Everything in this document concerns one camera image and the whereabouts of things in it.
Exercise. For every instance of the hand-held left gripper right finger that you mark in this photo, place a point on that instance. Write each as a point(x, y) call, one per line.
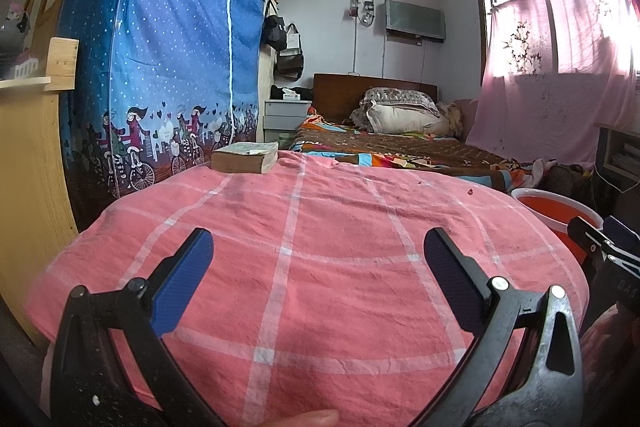
point(452, 287)

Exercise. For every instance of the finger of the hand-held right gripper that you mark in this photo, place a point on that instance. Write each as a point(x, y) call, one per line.
point(600, 244)
point(625, 232)

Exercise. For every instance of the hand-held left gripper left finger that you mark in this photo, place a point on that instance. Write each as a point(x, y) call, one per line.
point(182, 287)

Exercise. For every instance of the orange bucket with white rim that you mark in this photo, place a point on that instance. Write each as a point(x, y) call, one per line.
point(550, 209)

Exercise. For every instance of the brown shoulder bag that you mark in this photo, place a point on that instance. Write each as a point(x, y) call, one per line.
point(290, 64)

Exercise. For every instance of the person's left hand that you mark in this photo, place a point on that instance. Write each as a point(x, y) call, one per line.
point(310, 419)

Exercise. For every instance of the dark cloth heap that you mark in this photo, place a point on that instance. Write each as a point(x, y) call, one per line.
point(570, 182)

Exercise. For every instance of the wooden desk with shelf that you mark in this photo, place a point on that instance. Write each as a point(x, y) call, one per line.
point(620, 152)

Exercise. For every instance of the brown book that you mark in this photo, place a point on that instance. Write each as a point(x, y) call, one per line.
point(240, 163)

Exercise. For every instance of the pink plaid cloth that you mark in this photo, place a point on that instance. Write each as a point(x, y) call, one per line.
point(325, 232)

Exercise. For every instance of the pink window sheet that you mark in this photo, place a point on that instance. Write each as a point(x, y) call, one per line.
point(550, 107)

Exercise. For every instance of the bed with colourful blanket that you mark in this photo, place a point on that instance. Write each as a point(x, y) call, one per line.
point(400, 147)

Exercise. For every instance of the cream crumpled cloth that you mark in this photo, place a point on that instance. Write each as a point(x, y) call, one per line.
point(450, 119)

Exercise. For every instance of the cream pillow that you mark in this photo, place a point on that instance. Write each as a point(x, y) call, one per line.
point(405, 122)

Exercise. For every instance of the green jar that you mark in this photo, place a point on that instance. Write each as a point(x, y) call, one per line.
point(286, 142)

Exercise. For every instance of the grey nightstand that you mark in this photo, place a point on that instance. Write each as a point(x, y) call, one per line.
point(285, 117)

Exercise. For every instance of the grey patterned pillow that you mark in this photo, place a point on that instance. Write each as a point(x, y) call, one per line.
point(395, 97)

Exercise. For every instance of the light wooden shelf unit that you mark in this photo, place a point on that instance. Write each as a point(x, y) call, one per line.
point(30, 157)

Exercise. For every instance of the tissue box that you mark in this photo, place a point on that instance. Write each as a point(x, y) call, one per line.
point(290, 95)

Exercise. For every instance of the wooden bed headboard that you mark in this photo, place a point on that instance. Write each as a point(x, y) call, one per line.
point(340, 97)

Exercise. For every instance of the black cloth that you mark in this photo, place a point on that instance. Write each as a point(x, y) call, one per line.
point(305, 93)

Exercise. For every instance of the blue fabric wardrobe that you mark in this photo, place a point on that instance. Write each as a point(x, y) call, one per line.
point(175, 32)

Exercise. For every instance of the black hanging bag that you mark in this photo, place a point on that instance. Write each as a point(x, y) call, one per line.
point(274, 32)

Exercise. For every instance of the grey plush toy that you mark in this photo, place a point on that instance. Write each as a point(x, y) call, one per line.
point(12, 29)

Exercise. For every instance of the wall television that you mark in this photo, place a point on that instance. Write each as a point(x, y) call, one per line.
point(415, 19)

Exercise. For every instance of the wall socket with hanging items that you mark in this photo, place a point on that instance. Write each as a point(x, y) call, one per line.
point(367, 12)

